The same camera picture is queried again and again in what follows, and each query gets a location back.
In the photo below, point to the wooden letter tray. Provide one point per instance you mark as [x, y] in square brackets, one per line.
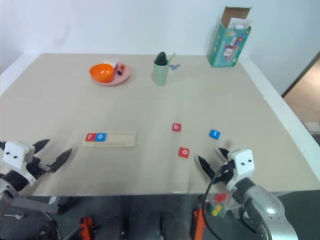
[120, 140]

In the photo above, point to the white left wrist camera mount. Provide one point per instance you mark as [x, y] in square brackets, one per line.
[16, 156]

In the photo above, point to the small orange black tool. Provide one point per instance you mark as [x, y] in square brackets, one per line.
[86, 226]

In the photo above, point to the pink round plate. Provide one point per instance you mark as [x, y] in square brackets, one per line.
[122, 75]

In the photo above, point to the small blue scissors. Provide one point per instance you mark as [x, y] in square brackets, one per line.
[174, 66]

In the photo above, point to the white crumpled wrapper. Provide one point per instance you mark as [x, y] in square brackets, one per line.
[110, 61]

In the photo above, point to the pale green cup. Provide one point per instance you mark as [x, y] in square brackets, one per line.
[160, 75]

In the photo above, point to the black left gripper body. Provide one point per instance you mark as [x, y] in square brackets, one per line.
[37, 168]

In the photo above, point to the red box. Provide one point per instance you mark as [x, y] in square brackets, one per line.
[220, 197]

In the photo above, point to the clear plastic container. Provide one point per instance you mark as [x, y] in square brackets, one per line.
[222, 203]

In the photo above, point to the blue letter tile t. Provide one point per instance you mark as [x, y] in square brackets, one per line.
[215, 134]

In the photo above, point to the teal cardboard box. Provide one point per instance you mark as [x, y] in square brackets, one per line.
[225, 50]

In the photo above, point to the red letter tile b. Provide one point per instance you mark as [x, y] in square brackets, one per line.
[176, 127]

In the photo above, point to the green stick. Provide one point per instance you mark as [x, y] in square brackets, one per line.
[171, 57]

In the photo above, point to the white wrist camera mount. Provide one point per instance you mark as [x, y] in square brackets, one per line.
[16, 156]
[242, 162]

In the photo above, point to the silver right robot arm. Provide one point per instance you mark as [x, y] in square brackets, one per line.
[265, 200]

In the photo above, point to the white paper sheets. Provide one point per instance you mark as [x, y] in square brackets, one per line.
[238, 23]

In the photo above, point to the yellow object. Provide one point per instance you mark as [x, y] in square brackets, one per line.
[216, 210]

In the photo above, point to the dark green rounded object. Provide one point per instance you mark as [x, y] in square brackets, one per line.
[161, 58]

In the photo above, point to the red letter tile r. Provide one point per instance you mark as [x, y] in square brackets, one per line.
[90, 137]

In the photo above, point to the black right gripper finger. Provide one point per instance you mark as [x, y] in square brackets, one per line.
[206, 167]
[224, 153]

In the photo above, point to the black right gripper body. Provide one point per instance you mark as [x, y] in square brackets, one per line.
[226, 173]

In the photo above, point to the red letter tile o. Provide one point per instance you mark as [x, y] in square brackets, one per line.
[184, 152]

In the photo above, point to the blue letter tile o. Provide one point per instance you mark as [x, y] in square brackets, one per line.
[101, 136]

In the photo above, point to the brown wooden door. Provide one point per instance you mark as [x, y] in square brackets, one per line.
[303, 87]

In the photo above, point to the tall orange black tool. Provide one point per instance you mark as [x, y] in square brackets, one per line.
[200, 222]

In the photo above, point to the orange plastic bowl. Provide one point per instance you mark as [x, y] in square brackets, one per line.
[102, 72]

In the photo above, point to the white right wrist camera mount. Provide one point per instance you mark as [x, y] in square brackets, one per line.
[242, 162]

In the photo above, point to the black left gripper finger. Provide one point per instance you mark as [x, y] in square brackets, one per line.
[41, 147]
[61, 160]

